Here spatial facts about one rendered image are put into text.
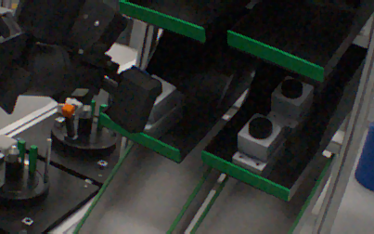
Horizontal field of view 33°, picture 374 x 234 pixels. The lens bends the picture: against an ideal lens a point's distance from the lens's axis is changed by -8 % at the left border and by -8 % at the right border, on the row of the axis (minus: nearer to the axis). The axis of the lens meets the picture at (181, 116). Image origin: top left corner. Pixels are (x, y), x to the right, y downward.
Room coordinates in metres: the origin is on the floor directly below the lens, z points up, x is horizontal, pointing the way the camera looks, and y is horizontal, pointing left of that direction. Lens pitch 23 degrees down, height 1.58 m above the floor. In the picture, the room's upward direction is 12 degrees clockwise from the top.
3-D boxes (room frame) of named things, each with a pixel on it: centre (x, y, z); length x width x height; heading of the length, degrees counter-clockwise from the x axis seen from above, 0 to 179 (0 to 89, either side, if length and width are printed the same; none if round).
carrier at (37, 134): (1.19, 0.19, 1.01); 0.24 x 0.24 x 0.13; 71
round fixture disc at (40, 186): (0.95, 0.27, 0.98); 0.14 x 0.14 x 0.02
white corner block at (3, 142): (1.08, 0.33, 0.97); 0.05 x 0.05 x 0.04; 71
